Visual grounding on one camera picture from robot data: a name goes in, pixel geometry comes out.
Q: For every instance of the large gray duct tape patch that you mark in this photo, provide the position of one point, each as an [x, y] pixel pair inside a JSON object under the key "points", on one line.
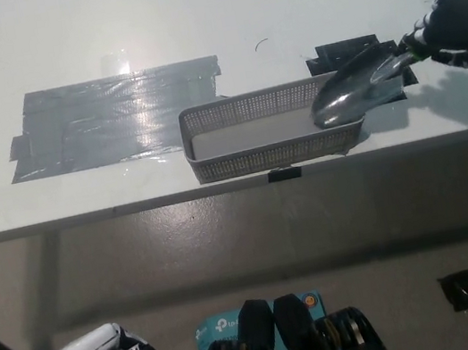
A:
{"points": [[89, 125]]}

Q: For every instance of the small black tape strip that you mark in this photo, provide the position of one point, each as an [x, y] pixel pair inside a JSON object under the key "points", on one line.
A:
{"points": [[284, 174]]}

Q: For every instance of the black tape patch on desk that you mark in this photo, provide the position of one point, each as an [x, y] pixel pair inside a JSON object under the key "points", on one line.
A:
{"points": [[344, 53]]}

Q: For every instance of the teal router box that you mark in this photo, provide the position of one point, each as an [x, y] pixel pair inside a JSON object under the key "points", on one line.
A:
{"points": [[220, 327]]}

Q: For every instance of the gray table leg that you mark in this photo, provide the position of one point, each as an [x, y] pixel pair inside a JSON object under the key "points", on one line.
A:
{"points": [[49, 284]]}

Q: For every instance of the gray perforated plastic basket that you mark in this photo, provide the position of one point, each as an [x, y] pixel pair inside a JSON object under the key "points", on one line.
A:
{"points": [[258, 159]]}

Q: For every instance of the black robot body blocks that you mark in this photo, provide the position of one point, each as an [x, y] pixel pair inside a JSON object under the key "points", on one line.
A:
{"points": [[291, 332]]}

